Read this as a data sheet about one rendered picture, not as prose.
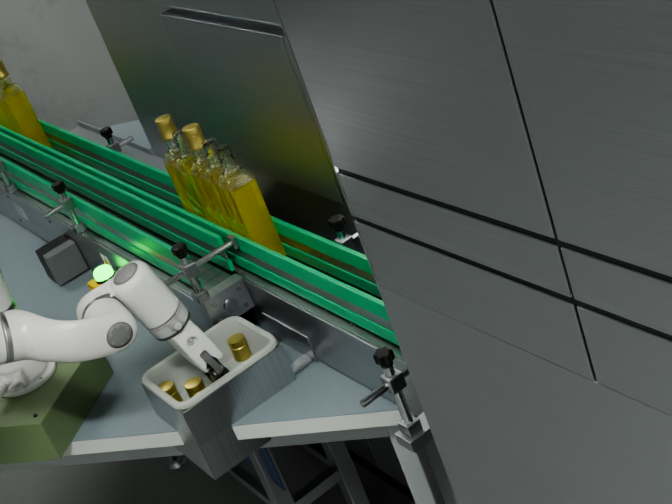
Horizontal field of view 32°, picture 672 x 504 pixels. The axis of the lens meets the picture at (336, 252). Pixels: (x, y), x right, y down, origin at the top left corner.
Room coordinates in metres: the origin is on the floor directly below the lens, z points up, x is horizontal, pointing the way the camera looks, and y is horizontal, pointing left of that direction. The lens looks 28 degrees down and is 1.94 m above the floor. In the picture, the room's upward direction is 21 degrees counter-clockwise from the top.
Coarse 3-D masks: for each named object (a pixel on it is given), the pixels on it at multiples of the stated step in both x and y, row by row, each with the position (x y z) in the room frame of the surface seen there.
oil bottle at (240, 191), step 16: (224, 176) 2.03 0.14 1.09; (240, 176) 2.01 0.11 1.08; (224, 192) 2.03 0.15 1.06; (240, 192) 2.01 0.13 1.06; (256, 192) 2.02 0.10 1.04; (240, 208) 2.00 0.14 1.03; (256, 208) 2.01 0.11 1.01; (240, 224) 2.02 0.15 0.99; (256, 224) 2.01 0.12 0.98; (272, 224) 2.02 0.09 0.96; (256, 240) 2.00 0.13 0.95; (272, 240) 2.02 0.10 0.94
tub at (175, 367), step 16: (224, 320) 1.96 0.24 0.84; (240, 320) 1.94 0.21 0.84; (208, 336) 1.94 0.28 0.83; (224, 336) 1.95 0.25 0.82; (256, 336) 1.89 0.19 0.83; (272, 336) 1.84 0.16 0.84; (176, 352) 1.91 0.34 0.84; (224, 352) 1.94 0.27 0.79; (256, 352) 1.91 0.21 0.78; (160, 368) 1.89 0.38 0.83; (176, 368) 1.90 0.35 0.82; (192, 368) 1.91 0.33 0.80; (240, 368) 1.78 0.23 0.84; (144, 384) 1.85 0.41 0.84; (176, 384) 1.89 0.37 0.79; (208, 384) 1.88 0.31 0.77; (192, 400) 1.74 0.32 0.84
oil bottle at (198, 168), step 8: (192, 168) 2.14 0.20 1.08; (200, 168) 2.12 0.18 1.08; (192, 176) 2.15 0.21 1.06; (200, 176) 2.11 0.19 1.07; (200, 184) 2.13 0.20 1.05; (200, 192) 2.14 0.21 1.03; (208, 192) 2.11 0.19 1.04; (208, 200) 2.12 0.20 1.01; (208, 208) 2.14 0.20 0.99; (216, 208) 2.11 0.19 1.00; (216, 216) 2.12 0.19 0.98
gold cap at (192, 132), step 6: (186, 126) 2.15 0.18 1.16; (192, 126) 2.14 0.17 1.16; (198, 126) 2.13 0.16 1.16; (186, 132) 2.13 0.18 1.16; (192, 132) 2.12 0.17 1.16; (198, 132) 2.13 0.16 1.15; (186, 138) 2.13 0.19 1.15; (192, 138) 2.12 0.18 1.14; (198, 138) 2.13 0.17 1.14; (204, 138) 2.14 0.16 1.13; (192, 144) 2.13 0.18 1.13; (198, 144) 2.12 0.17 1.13; (192, 150) 2.13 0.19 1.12
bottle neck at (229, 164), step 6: (222, 144) 2.05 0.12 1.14; (228, 144) 2.04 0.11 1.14; (216, 150) 2.03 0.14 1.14; (222, 150) 2.02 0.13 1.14; (228, 150) 2.03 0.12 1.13; (222, 156) 2.02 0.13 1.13; (228, 156) 2.02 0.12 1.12; (234, 156) 2.04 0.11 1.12; (222, 162) 2.03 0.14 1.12; (228, 162) 2.02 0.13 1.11; (234, 162) 2.03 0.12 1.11; (222, 168) 2.03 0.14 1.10; (228, 168) 2.02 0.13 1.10; (234, 168) 2.02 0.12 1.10
